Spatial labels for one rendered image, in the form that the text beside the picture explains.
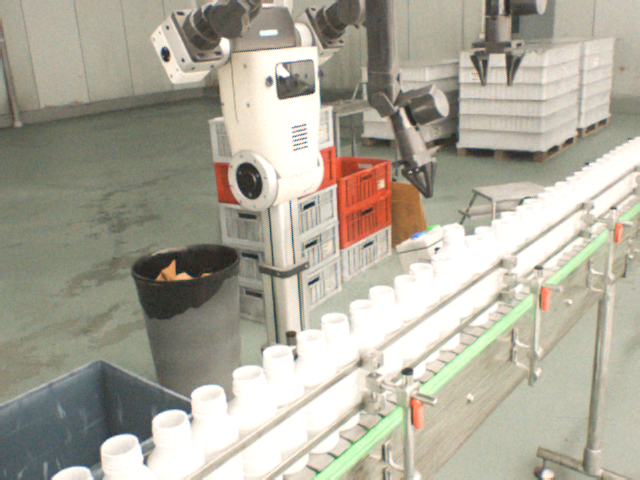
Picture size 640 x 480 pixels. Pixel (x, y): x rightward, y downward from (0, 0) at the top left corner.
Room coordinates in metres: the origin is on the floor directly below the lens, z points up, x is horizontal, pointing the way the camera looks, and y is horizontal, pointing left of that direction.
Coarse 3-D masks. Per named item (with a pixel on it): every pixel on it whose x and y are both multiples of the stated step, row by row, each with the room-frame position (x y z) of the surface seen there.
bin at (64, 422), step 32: (64, 384) 1.10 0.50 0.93; (96, 384) 1.15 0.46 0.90; (128, 384) 1.11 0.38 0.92; (0, 416) 1.01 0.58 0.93; (32, 416) 1.05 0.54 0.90; (64, 416) 1.09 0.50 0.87; (96, 416) 1.14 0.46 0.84; (128, 416) 1.12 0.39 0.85; (192, 416) 0.95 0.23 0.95; (0, 448) 1.00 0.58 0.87; (32, 448) 1.04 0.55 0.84; (64, 448) 1.08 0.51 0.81; (96, 448) 1.13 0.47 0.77
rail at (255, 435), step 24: (600, 192) 1.60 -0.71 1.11; (600, 216) 1.61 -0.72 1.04; (528, 240) 1.25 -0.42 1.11; (432, 312) 0.95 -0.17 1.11; (480, 312) 1.09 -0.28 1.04; (360, 360) 0.80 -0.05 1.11; (288, 408) 0.69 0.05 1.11; (360, 408) 0.80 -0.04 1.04; (264, 432) 0.66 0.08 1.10; (144, 456) 0.62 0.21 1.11; (216, 456) 0.61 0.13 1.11
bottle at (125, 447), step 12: (108, 444) 0.57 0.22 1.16; (120, 444) 0.58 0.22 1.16; (132, 444) 0.58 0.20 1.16; (108, 456) 0.55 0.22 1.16; (120, 456) 0.54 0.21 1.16; (132, 456) 0.55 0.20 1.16; (108, 468) 0.55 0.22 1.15; (120, 468) 0.54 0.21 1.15; (132, 468) 0.55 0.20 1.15; (144, 468) 0.57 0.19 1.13
